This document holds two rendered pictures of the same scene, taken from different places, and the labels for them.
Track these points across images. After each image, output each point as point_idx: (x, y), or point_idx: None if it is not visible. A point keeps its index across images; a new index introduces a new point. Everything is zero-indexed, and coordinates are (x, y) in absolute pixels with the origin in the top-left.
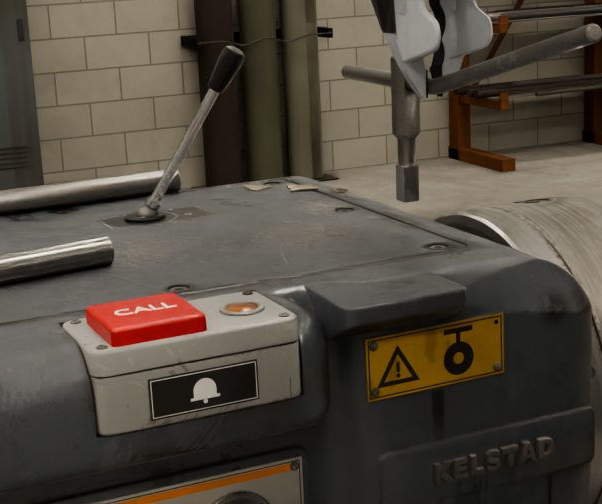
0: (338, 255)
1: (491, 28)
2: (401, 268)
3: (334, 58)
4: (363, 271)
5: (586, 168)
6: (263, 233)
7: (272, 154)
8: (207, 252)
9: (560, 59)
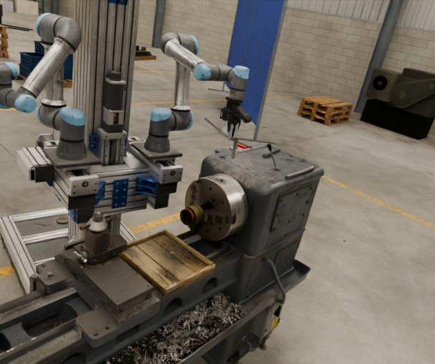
0: (235, 157)
1: (222, 128)
2: (225, 153)
3: None
4: (229, 153)
5: None
6: (252, 163)
7: None
8: (253, 159)
9: None
